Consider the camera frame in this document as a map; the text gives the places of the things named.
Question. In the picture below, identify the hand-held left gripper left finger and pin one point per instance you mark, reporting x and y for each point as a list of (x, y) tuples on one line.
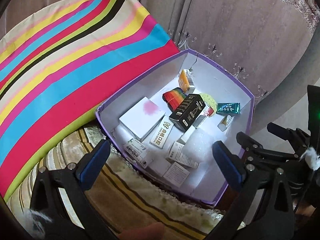
[(96, 165)]

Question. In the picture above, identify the white box with barcode label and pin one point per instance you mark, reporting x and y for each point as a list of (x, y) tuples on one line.
[(175, 175)]

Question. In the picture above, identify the purple cardboard box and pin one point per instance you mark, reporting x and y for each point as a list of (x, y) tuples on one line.
[(232, 77)]

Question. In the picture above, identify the white box with red logo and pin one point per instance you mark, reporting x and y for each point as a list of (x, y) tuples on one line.
[(182, 156)]

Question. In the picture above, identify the multicolour striped cushion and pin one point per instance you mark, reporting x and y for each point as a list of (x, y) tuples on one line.
[(75, 67)]

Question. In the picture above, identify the red and white box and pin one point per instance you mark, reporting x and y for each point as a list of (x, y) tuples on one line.
[(201, 120)]

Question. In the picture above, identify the black box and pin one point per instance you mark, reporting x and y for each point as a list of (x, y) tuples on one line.
[(187, 112)]

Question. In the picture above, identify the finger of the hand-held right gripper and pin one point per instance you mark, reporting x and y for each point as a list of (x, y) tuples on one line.
[(285, 131), (262, 150)]

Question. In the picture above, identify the gold and white toothpaste box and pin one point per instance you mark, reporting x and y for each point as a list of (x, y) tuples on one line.
[(162, 135)]

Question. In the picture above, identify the white box with pink stain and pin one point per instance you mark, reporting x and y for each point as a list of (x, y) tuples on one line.
[(140, 120)]

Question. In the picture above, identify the green sponge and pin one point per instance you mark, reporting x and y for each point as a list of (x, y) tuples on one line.
[(208, 100)]

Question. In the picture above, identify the green foil packet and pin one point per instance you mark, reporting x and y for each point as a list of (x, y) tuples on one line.
[(228, 108)]

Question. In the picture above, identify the white foam piece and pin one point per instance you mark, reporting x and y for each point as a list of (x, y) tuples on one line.
[(202, 142)]

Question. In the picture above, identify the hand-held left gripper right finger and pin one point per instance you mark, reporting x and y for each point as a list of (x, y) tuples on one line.
[(227, 167)]

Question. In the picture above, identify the white box with green print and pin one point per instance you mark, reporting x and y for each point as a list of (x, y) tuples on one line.
[(137, 152)]

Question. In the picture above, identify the orange and white box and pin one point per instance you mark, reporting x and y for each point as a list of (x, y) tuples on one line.
[(186, 81)]

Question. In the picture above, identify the striped velvet sofa cover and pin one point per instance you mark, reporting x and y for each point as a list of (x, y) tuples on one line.
[(137, 200)]

